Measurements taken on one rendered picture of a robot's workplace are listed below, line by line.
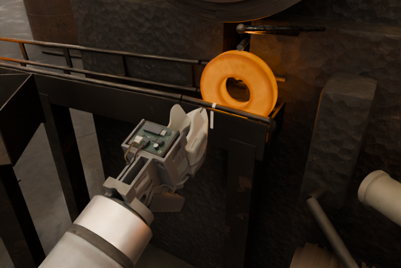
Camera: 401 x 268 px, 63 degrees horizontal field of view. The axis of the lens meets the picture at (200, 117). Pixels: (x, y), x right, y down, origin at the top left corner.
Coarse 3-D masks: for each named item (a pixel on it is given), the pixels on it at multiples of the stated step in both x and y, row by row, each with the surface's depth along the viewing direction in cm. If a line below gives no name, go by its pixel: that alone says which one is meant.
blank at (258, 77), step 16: (208, 64) 65; (224, 64) 63; (240, 64) 61; (256, 64) 60; (208, 80) 66; (224, 80) 66; (256, 80) 61; (272, 80) 61; (208, 96) 68; (224, 96) 68; (256, 96) 62; (272, 96) 61; (256, 112) 64
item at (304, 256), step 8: (304, 248) 58; (312, 248) 59; (320, 248) 59; (296, 256) 58; (304, 256) 57; (312, 256) 56; (320, 256) 57; (328, 256) 57; (336, 256) 58; (296, 264) 57; (304, 264) 56; (312, 264) 56; (320, 264) 55; (328, 264) 55; (336, 264) 55; (360, 264) 57
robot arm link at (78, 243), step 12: (72, 228) 38; (84, 228) 37; (60, 240) 37; (72, 240) 36; (84, 240) 36; (96, 240) 36; (60, 252) 35; (72, 252) 35; (84, 252) 35; (96, 252) 35; (108, 252) 36; (120, 252) 36; (48, 264) 35; (60, 264) 34; (72, 264) 34; (84, 264) 34; (96, 264) 35; (108, 264) 35; (120, 264) 36; (132, 264) 38
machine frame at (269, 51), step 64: (128, 0) 77; (320, 0) 61; (384, 0) 56; (128, 64) 86; (192, 64) 76; (320, 64) 61; (384, 64) 56; (128, 128) 98; (384, 128) 61; (192, 192) 96; (192, 256) 111; (256, 256) 95; (384, 256) 73
